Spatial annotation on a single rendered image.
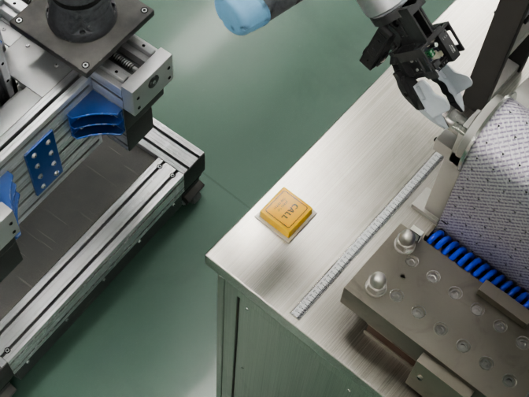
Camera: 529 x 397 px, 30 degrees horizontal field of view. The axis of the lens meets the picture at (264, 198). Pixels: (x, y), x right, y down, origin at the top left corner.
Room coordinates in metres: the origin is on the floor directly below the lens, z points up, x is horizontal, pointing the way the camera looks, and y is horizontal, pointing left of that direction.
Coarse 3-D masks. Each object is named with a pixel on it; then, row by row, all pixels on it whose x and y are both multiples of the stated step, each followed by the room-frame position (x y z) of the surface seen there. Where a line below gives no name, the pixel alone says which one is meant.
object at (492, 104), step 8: (496, 96) 0.90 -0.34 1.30; (488, 104) 0.87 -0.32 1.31; (496, 104) 0.88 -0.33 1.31; (480, 112) 0.86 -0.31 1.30; (488, 112) 0.86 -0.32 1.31; (480, 120) 0.85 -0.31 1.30; (472, 128) 0.84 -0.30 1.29; (464, 136) 0.83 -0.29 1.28; (472, 136) 0.83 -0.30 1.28; (464, 144) 0.83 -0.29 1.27; (456, 152) 0.83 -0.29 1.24
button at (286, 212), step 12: (288, 192) 0.91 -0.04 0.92; (276, 204) 0.88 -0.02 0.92; (288, 204) 0.88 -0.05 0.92; (300, 204) 0.89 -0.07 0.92; (264, 216) 0.86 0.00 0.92; (276, 216) 0.86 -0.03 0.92; (288, 216) 0.86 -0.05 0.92; (300, 216) 0.86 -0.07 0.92; (276, 228) 0.84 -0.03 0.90; (288, 228) 0.83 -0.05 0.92
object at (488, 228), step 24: (456, 192) 0.81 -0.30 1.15; (480, 192) 0.79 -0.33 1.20; (456, 216) 0.80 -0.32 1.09; (480, 216) 0.78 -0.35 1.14; (504, 216) 0.76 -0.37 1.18; (456, 240) 0.79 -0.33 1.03; (480, 240) 0.77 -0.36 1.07; (504, 240) 0.75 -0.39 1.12; (528, 240) 0.73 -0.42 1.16; (504, 264) 0.74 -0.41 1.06; (528, 264) 0.72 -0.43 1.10; (528, 288) 0.71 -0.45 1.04
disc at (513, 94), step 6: (510, 96) 0.89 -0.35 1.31; (516, 96) 0.92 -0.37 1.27; (504, 102) 0.87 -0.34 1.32; (498, 108) 0.86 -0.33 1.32; (492, 114) 0.85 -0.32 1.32; (486, 120) 0.84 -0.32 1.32; (480, 126) 0.83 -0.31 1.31; (480, 132) 0.83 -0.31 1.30; (474, 138) 0.82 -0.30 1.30; (468, 144) 0.81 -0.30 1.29; (468, 150) 0.81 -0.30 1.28; (462, 156) 0.81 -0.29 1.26; (462, 162) 0.80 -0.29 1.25
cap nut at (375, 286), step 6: (372, 276) 0.69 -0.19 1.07; (378, 276) 0.68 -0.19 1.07; (384, 276) 0.69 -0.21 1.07; (366, 282) 0.69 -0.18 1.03; (372, 282) 0.68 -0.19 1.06; (378, 282) 0.68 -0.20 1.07; (384, 282) 0.68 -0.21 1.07; (366, 288) 0.68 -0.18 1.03; (372, 288) 0.67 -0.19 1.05; (378, 288) 0.67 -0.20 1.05; (384, 288) 0.68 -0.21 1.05; (372, 294) 0.67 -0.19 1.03; (378, 294) 0.67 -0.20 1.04
